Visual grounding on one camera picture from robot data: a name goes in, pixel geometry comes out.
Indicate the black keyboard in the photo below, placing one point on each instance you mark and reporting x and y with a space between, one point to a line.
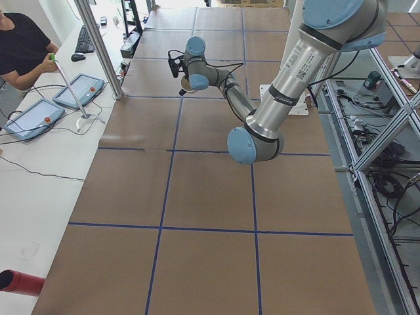
84 44

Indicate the aluminium side frame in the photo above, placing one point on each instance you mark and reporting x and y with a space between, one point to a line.
372 116

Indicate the white smiley mug black handle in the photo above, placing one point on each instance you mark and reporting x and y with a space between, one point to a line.
186 87

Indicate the far teach pendant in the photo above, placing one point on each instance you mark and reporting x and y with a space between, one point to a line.
85 87

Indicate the teach pendant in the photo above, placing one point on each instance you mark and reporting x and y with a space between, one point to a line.
85 87
35 120

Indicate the person in black shirt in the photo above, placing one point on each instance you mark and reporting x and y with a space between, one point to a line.
24 46

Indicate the near teach pendant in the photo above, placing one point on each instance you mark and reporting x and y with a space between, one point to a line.
35 120

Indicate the brown paper table cover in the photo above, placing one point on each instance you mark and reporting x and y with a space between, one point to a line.
168 223

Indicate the red cylinder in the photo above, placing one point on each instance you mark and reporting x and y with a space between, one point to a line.
21 283

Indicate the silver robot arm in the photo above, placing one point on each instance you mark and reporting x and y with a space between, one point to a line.
328 27

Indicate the person's hand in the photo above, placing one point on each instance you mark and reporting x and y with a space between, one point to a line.
48 66

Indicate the aluminium frame post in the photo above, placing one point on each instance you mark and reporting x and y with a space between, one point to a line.
88 19

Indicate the black computer mouse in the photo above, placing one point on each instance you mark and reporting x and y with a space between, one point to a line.
77 56

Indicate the purple stick green tip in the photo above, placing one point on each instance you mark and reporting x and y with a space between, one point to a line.
84 114

